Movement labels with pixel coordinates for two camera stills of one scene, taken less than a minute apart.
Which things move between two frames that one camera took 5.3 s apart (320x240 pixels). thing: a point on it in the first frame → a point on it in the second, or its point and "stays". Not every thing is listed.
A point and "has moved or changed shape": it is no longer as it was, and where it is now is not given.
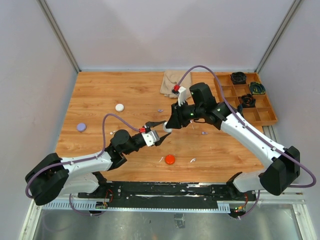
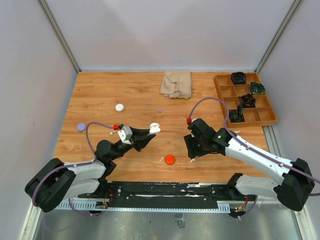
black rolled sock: x=238 y=78 stays
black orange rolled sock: x=247 y=100 stays
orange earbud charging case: x=170 y=159 stays
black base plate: x=168 y=195 stays
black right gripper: x=177 y=120 → x=193 y=151
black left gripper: x=151 y=124 → x=139 y=142
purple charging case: x=81 y=127 stays
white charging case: x=168 y=130 has moved or changed shape
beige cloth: x=172 y=78 stays
